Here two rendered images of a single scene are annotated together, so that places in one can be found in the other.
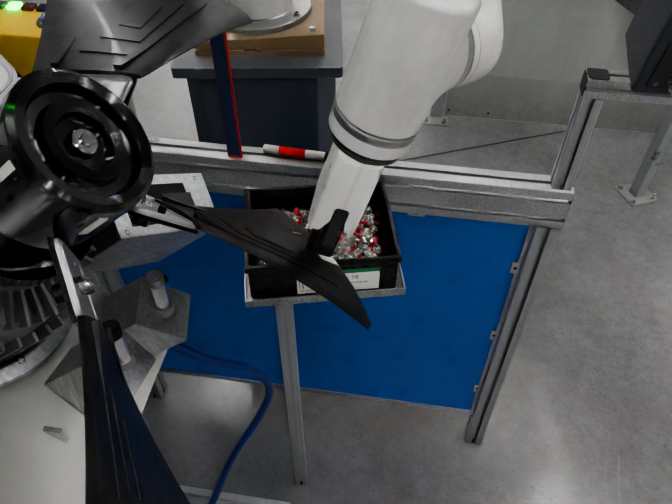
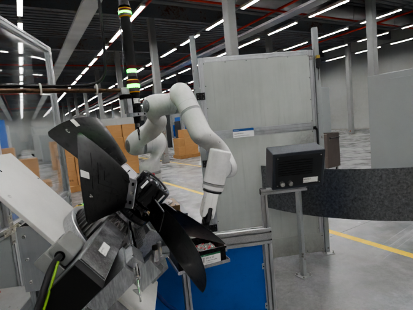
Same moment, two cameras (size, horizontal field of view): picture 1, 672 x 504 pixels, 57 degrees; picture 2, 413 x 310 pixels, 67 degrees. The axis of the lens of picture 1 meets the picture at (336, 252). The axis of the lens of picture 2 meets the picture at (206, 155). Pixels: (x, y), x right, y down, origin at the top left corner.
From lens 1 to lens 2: 0.73 m
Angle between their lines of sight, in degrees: 43
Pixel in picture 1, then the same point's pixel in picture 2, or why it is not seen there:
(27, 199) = (150, 189)
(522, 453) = not seen: outside the picture
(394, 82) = (217, 169)
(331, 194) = (207, 203)
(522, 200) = (256, 234)
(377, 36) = (212, 160)
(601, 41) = not seen: hidden behind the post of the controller
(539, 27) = (243, 221)
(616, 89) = (268, 191)
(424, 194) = (225, 240)
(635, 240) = (311, 290)
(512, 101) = not seen: hidden behind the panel
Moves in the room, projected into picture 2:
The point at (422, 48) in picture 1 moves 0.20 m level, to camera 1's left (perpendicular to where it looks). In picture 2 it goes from (222, 160) to (168, 167)
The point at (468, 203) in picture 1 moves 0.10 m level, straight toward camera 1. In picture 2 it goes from (240, 240) to (242, 248)
